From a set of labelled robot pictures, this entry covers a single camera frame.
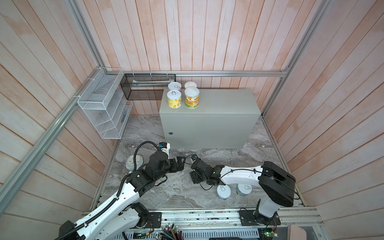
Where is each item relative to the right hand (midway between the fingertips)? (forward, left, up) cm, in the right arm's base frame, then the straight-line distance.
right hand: (195, 172), depth 88 cm
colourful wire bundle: (-31, +11, +12) cm, 35 cm away
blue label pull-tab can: (-12, -15, +3) cm, 19 cm away
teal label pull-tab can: (-10, -26, +4) cm, 28 cm away
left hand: (-2, +9, +16) cm, 18 cm away
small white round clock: (+4, +40, +2) cm, 41 cm away
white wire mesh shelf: (+23, +49, +31) cm, 62 cm away
